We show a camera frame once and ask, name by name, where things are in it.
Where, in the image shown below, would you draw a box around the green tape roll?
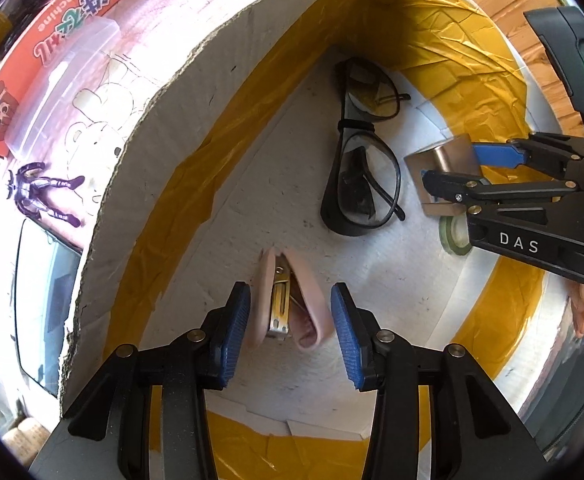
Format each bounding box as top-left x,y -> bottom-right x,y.
439,215 -> 473,256

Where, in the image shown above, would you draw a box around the white cardboard box yellow tape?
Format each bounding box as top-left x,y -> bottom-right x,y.
59,0 -> 584,480

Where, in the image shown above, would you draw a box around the purple action figure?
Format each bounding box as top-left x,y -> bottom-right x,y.
7,161 -> 86,227

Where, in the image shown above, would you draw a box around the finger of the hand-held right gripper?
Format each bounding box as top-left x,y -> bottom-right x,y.
472,132 -> 584,181
421,170 -> 584,209

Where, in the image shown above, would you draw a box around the black smartphone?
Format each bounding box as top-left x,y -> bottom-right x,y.
14,218 -> 84,398

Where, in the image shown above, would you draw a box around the pink stapler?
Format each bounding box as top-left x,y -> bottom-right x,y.
246,246 -> 333,351

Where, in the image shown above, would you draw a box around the gold metal cube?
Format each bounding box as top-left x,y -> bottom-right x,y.
403,135 -> 488,218

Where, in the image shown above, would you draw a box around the clear plastic case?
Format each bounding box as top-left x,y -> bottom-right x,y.
4,16 -> 120,157

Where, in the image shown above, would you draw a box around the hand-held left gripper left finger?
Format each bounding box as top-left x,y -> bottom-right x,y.
27,281 -> 251,480

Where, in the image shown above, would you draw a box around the black framed glasses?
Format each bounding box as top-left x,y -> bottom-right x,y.
320,57 -> 413,237

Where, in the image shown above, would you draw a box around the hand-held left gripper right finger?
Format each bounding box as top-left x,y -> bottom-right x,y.
330,282 -> 548,480

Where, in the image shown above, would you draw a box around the pink printed blanket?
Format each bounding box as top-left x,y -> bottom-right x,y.
0,5 -> 238,431

